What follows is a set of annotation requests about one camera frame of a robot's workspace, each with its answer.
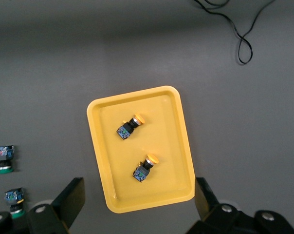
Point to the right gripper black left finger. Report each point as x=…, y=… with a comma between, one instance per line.
x=69, y=200

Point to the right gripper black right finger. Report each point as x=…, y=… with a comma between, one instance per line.
x=205, y=202

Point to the yellow push button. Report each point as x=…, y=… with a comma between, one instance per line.
x=141, y=173
x=124, y=131

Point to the green push button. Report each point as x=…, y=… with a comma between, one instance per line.
x=3, y=153
x=13, y=196

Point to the yellow plastic tray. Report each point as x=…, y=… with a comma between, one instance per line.
x=161, y=136

